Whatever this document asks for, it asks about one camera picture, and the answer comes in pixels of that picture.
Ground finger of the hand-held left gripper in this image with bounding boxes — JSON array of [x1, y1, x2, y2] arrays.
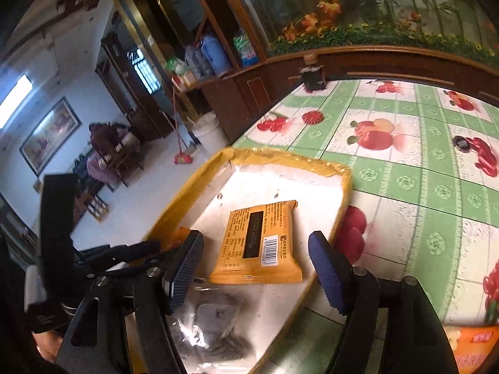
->
[[74, 239, 162, 277]]

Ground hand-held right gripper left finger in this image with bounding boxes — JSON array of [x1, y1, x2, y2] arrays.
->
[[56, 230, 205, 374]]

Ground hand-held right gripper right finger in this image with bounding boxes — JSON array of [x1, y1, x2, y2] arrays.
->
[[308, 231, 458, 374]]

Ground orange barcode snack packet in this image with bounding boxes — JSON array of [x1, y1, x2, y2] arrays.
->
[[208, 199, 304, 285]]

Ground dark shiny snack packet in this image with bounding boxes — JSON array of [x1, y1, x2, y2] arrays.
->
[[167, 276, 258, 367]]

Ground yellow taped foam box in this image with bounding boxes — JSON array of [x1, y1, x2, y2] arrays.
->
[[142, 147, 353, 374]]

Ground orange cracker packet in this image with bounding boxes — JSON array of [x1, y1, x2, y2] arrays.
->
[[442, 323, 499, 374]]

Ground person's left hand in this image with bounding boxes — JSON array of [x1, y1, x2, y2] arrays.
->
[[33, 330, 64, 363]]

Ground small wooden stool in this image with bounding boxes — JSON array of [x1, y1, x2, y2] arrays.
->
[[84, 193, 110, 223]]

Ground wooden chair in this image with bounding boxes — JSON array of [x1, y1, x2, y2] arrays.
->
[[99, 132, 146, 188]]

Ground red broom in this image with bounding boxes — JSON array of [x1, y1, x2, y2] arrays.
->
[[172, 89, 197, 165]]

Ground fruit print tablecloth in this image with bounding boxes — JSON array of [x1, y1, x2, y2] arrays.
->
[[230, 79, 499, 374]]

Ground bright ceiling light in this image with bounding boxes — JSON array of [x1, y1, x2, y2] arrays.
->
[[0, 74, 34, 129]]

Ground white plastic bucket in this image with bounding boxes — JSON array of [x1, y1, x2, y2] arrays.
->
[[191, 111, 230, 156]]

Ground barred window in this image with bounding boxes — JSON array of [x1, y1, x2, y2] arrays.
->
[[127, 49, 161, 94]]

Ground small cardboard boxes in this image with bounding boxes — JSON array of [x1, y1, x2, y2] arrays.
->
[[172, 71, 197, 89]]

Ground green and white bag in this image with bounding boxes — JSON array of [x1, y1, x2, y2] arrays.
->
[[166, 58, 188, 76]]

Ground small black jar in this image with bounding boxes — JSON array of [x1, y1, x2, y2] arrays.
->
[[299, 52, 328, 91]]

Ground grey thermos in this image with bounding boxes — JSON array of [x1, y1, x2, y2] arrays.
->
[[185, 45, 207, 80]]

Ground blue thermos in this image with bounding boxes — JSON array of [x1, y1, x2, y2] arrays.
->
[[201, 33, 233, 76]]

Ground framed wall painting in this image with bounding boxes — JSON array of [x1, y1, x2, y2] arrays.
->
[[19, 97, 82, 176]]

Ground gold door frame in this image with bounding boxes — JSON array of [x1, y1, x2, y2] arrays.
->
[[110, 0, 196, 125]]

